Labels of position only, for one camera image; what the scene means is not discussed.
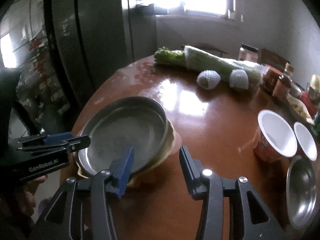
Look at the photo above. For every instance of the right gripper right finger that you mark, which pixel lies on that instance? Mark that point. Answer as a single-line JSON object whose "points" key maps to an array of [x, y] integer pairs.
{"points": [[249, 215]]}

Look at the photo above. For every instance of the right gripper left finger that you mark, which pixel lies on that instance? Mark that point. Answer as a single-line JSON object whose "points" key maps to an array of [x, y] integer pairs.
{"points": [[63, 216]]}

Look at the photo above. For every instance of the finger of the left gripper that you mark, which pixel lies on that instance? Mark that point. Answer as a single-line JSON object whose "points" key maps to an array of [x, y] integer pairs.
{"points": [[72, 145], [44, 139]]}

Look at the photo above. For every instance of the large metal plate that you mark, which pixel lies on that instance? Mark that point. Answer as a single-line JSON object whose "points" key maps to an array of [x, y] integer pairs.
{"points": [[130, 107]]}

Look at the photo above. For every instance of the person's left hand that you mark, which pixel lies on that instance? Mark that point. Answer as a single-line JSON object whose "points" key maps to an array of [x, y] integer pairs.
{"points": [[27, 199]]}

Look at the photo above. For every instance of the cream ceramic plate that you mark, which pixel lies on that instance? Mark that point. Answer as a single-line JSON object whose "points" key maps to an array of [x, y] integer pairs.
{"points": [[160, 149]]}

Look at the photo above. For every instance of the red bowl white inside near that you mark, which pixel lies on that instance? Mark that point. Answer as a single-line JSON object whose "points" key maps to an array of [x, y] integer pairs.
{"points": [[274, 138]]}

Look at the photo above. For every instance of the red bowl white inside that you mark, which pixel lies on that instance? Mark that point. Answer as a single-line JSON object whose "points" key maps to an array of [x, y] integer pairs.
{"points": [[306, 141], [274, 138]]}

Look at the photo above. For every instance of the small metal bowl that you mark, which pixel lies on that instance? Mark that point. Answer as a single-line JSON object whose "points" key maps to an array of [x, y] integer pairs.
{"points": [[301, 192]]}

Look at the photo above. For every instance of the black refrigerator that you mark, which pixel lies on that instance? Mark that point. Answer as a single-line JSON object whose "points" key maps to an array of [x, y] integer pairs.
{"points": [[60, 52]]}

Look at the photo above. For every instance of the foam-netted fruit left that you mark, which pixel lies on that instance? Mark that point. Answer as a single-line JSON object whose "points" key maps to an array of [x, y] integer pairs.
{"points": [[208, 79]]}

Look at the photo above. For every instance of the foam-netted fruit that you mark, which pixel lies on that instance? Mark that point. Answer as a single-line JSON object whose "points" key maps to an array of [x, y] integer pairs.
{"points": [[238, 79], [208, 79]]}

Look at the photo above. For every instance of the red bowl white inside far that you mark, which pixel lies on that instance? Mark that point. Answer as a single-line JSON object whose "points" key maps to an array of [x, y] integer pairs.
{"points": [[306, 141]]}

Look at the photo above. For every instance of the foam-netted fruit right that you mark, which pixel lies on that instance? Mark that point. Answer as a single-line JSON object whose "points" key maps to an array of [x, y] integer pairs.
{"points": [[238, 79]]}

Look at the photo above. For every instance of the snack bag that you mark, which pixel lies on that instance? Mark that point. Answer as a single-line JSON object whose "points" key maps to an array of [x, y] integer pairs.
{"points": [[298, 110]]}

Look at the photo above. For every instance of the brown sauce bottle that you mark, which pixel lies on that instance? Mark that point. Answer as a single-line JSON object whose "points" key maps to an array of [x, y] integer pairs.
{"points": [[283, 84]]}

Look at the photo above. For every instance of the bagged green cabbage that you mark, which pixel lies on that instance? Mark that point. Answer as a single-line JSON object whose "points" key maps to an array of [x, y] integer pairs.
{"points": [[200, 60]]}

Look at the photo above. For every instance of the red packaged container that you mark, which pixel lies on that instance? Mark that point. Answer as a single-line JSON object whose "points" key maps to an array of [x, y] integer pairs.
{"points": [[269, 79]]}

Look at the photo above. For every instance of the leafy green vegetable bunch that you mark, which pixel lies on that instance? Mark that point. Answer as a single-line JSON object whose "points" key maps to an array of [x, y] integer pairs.
{"points": [[170, 57]]}

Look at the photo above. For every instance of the red tin can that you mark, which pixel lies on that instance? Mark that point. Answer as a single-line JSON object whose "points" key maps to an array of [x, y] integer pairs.
{"points": [[311, 101]]}

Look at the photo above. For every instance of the glass jar black lid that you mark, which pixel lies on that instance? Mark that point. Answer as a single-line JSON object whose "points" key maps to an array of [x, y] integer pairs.
{"points": [[248, 53]]}

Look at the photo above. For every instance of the wooden chair by wall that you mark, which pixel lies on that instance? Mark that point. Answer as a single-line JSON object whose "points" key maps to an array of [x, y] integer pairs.
{"points": [[266, 56]]}

